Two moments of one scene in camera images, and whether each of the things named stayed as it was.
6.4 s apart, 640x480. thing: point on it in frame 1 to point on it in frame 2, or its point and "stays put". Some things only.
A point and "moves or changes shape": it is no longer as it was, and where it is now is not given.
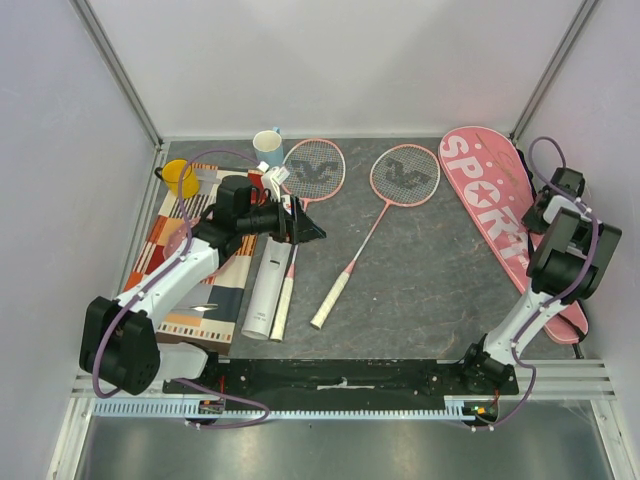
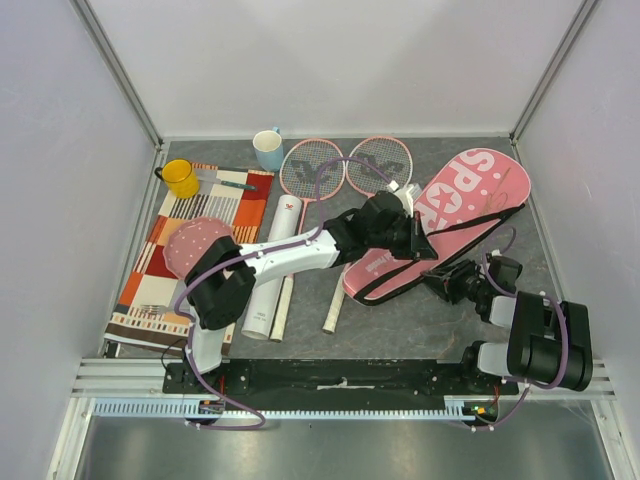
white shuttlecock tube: x=269 y=279 stays put
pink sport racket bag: x=493 y=178 moves or changes shape
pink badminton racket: x=311 y=170 stays put
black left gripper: x=297 y=226 to x=417 y=244
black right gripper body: x=535 y=220 to x=447 y=281
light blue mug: x=268 y=147 stays put
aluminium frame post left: x=101 y=41 stays put
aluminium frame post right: x=568 y=40 stays put
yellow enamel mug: x=171 y=173 stays put
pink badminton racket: x=401 y=176 moves or changes shape
